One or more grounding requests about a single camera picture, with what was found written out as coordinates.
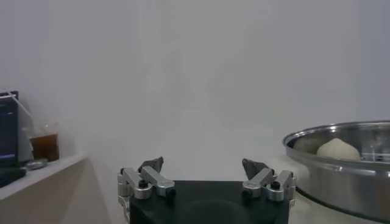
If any white side desk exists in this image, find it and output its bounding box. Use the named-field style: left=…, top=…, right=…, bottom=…
left=0, top=154, right=113, bottom=224

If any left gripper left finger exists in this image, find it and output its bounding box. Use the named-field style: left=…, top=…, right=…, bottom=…
left=117, top=156, right=177, bottom=200

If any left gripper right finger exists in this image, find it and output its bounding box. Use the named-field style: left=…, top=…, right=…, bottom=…
left=241, top=158, right=297, bottom=202

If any plastic cup of iced coffee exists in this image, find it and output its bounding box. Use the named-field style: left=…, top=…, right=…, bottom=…
left=29, top=123, right=60, bottom=163

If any white steamed baozi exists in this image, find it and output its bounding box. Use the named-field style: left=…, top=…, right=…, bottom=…
left=316, top=138, right=362, bottom=161

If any black monitor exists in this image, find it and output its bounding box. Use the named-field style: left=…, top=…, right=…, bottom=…
left=0, top=90, right=35, bottom=167

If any stainless steel steamer basket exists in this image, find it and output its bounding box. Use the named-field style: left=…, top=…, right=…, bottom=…
left=282, top=120, right=390, bottom=223

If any round grey disc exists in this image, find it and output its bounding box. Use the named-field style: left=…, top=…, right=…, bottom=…
left=26, top=158, right=49, bottom=171

